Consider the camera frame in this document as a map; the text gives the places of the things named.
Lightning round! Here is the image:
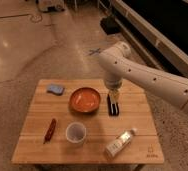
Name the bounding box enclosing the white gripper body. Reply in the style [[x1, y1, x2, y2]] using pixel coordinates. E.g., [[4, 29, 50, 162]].
[[104, 80, 122, 101]]

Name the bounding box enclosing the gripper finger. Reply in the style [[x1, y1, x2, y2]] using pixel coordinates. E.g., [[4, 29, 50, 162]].
[[114, 100, 119, 114], [110, 98, 114, 113]]

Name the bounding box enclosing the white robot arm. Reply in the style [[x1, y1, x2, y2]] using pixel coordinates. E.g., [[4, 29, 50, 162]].
[[98, 41, 188, 114]]

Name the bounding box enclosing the orange bowl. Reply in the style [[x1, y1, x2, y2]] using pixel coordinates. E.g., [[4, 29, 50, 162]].
[[69, 87, 101, 113]]

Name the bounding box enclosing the clear plastic bottle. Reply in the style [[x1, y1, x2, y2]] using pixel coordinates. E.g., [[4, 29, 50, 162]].
[[105, 128, 137, 157]]

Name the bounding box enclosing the clear plastic cup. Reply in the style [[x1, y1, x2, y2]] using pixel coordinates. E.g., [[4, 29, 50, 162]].
[[65, 122, 87, 145]]

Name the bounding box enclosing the wooden table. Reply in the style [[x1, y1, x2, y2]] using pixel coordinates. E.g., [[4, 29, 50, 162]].
[[12, 79, 164, 164]]

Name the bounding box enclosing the blue sponge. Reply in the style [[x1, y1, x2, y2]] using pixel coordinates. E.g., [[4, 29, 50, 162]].
[[47, 84, 65, 95]]

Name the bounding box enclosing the black bag on floor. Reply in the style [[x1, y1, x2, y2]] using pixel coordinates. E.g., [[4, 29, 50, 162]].
[[100, 17, 120, 35]]

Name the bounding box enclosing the white machine base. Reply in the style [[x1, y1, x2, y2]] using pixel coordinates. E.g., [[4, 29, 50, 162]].
[[36, 0, 65, 12]]

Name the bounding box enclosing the floor cable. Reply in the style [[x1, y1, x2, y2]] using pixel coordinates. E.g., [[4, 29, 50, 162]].
[[29, 3, 44, 24]]

